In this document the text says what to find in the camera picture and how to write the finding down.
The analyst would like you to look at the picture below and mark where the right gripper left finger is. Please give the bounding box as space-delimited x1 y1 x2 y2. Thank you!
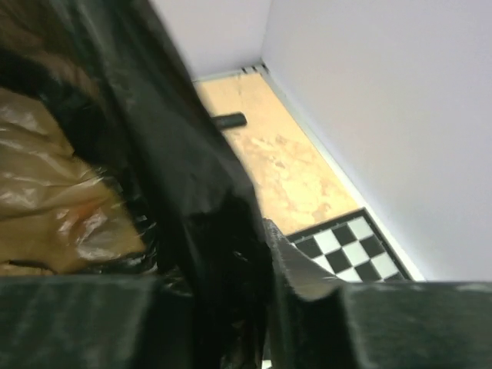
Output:
1 275 192 368

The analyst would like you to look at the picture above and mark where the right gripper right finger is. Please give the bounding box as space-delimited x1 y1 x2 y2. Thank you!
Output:
264 220 491 368

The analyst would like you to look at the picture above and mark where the black trash bag roll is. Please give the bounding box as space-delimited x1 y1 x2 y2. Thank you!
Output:
212 112 248 131

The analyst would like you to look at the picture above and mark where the black white chessboard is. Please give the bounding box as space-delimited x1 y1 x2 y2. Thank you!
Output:
288 208 412 282

